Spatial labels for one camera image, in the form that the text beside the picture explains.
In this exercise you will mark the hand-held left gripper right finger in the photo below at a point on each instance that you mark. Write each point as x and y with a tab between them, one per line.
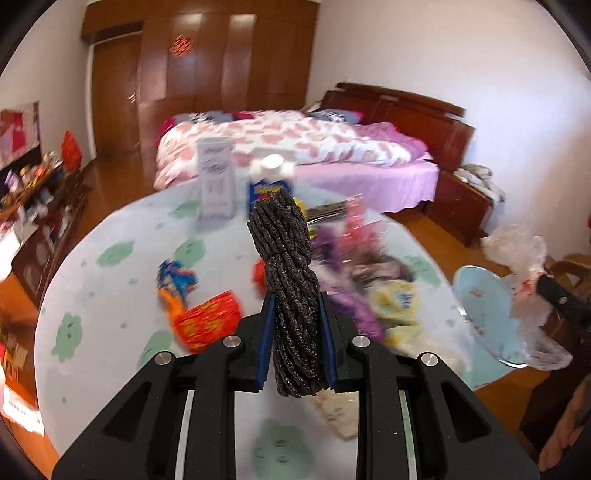
327	341

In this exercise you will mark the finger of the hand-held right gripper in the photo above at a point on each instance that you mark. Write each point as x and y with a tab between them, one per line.
565	297

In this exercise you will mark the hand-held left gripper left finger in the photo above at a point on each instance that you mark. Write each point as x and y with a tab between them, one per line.
266	341

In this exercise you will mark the clear plastic bag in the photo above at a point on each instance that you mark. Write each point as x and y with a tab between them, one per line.
524	277

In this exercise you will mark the red plastic bag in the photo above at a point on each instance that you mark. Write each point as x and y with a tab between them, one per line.
259	277

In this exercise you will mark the light blue bin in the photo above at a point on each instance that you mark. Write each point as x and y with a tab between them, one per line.
489	318

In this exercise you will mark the person's right hand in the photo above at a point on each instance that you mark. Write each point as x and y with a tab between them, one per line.
565	436

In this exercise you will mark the wooden folding chair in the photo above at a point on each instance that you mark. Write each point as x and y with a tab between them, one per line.
570	272

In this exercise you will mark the purple wrapper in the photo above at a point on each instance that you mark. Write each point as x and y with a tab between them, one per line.
353	304

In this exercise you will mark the orange snack wrapper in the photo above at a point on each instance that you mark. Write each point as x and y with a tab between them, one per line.
207	321

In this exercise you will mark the yellow and white wrapper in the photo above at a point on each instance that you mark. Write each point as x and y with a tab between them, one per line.
397	300

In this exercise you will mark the blue and orange wrapper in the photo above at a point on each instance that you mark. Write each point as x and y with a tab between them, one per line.
174	281

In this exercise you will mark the pink plastic wrapper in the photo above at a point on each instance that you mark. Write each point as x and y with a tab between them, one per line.
362	228

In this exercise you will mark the dark striped packet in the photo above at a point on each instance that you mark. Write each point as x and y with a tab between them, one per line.
328	212

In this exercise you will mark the yellow and red wrapper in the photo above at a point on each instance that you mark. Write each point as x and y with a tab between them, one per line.
300	207

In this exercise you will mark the wooden nightstand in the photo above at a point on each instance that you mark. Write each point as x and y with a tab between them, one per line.
461	203

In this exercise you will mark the pile of light clothes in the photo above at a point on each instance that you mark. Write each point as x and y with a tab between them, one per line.
480	177

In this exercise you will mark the purple bed sheet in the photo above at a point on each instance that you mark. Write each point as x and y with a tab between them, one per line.
369	184

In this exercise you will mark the blue milk carton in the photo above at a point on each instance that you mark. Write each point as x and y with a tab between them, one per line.
270	177

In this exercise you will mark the white carton box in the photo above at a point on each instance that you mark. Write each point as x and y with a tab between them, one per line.
214	177

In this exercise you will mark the heart print quilt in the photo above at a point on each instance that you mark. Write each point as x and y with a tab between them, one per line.
286	138

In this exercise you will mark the black and white pillow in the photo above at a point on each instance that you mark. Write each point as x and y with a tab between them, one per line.
339	116

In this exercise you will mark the wooden bed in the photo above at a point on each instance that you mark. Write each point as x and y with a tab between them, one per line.
415	115

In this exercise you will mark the wooden sideboard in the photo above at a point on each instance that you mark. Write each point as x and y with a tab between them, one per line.
41	230

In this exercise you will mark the red gift bag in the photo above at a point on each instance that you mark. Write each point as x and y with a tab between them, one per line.
71	150

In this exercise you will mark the wooden wardrobe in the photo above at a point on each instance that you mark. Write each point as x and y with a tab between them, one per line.
221	64

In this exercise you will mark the wooden door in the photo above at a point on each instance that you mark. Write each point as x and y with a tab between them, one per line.
115	97

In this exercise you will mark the red wardrobe decoration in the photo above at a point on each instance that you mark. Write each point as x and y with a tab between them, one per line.
181	45

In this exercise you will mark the wall poster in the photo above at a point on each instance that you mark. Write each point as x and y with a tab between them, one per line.
18	131

